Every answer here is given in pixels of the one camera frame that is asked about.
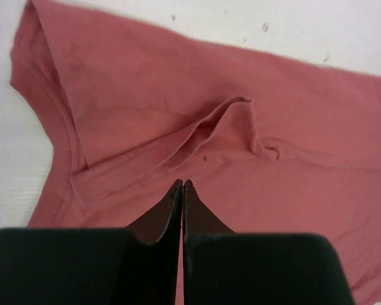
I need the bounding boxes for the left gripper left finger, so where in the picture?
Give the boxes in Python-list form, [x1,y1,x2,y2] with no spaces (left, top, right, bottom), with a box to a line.
[112,180,183,304]

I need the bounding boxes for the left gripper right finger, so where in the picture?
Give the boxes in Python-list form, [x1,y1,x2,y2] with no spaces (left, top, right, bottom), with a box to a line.
[182,179,234,304]

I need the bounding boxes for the red t shirt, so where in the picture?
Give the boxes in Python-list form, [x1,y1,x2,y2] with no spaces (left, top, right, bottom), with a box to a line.
[10,1,381,304]

